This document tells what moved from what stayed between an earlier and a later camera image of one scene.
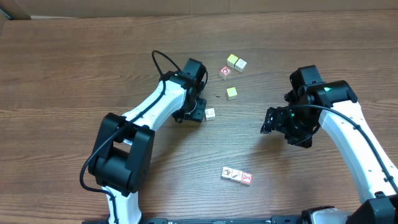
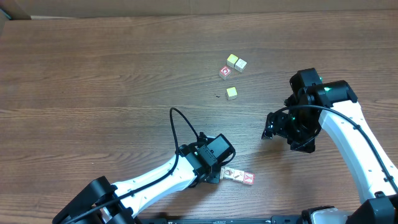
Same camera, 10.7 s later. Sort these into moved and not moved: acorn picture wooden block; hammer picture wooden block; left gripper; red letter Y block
Moved: left gripper
Not moved: hammer picture wooden block; acorn picture wooden block; red letter Y block
